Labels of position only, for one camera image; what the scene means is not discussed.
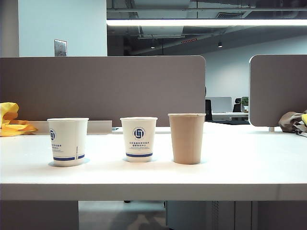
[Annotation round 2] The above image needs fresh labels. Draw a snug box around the long white ceiling light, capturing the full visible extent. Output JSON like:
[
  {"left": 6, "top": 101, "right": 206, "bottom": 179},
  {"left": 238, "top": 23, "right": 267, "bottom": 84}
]
[{"left": 106, "top": 18, "right": 307, "bottom": 27}]

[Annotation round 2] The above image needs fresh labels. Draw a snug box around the yellow crumpled cloth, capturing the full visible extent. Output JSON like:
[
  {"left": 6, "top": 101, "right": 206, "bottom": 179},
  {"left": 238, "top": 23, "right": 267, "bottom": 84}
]
[{"left": 0, "top": 102, "right": 38, "bottom": 137}]

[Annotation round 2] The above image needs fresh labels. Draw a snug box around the black chair with tall back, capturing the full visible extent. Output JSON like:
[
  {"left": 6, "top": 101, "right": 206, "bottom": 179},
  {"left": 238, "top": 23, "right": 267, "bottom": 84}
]
[{"left": 205, "top": 99, "right": 213, "bottom": 122}]

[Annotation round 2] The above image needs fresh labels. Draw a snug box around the white background desk divider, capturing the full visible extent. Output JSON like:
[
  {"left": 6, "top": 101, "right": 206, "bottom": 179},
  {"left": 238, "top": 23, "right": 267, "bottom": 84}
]
[{"left": 206, "top": 96, "right": 233, "bottom": 113}]

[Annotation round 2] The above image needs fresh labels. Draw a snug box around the green potted plant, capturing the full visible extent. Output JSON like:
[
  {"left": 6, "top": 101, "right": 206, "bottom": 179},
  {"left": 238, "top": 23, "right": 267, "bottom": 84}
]
[{"left": 240, "top": 96, "right": 249, "bottom": 113}]

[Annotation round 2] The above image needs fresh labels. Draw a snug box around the metal wall switch plate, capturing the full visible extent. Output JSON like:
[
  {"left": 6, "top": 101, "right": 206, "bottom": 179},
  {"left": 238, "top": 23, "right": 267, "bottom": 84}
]
[{"left": 54, "top": 39, "right": 68, "bottom": 57}]

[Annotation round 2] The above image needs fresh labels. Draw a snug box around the white background desk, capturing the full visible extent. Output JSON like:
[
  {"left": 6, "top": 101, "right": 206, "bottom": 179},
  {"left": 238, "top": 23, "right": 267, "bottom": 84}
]
[{"left": 212, "top": 111, "right": 250, "bottom": 122}]

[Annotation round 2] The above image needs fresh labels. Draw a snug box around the wide brown desk divider panel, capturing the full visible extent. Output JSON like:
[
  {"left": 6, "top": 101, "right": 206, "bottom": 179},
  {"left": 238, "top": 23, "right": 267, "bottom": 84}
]
[{"left": 0, "top": 55, "right": 206, "bottom": 127}]

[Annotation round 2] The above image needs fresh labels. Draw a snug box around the brown kraft paper cup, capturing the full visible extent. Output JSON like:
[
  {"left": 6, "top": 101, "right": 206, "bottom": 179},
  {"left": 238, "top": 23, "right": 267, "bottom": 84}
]
[{"left": 167, "top": 113, "right": 206, "bottom": 165}]

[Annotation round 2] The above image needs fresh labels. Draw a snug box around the narrow brown desk divider panel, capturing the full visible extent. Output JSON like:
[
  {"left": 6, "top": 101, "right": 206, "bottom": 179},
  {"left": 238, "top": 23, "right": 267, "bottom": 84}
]
[{"left": 248, "top": 54, "right": 307, "bottom": 127}]

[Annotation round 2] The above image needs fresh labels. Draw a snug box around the white paper cup blue logo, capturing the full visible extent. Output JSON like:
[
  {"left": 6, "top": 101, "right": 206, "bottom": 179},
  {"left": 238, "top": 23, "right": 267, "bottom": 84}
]
[
  {"left": 47, "top": 117, "right": 89, "bottom": 167},
  {"left": 119, "top": 116, "right": 158, "bottom": 163}
]

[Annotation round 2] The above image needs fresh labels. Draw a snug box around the grey under-desk cabinet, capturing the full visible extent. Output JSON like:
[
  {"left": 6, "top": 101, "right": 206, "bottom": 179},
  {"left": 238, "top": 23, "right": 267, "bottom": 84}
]
[{"left": 165, "top": 200, "right": 252, "bottom": 230}]

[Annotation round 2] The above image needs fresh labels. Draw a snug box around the brown fabric bag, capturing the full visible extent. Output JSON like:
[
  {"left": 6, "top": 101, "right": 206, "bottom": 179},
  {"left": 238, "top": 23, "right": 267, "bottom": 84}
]
[{"left": 279, "top": 111, "right": 307, "bottom": 133}]

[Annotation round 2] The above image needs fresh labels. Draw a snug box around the white patterned item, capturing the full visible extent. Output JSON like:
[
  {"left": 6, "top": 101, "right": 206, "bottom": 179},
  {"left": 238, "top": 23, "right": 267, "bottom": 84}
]
[{"left": 294, "top": 121, "right": 307, "bottom": 138}]

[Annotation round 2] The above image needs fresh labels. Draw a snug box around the black office chair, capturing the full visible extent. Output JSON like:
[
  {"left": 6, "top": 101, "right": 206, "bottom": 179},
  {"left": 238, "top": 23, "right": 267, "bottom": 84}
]
[{"left": 232, "top": 97, "right": 242, "bottom": 113}]

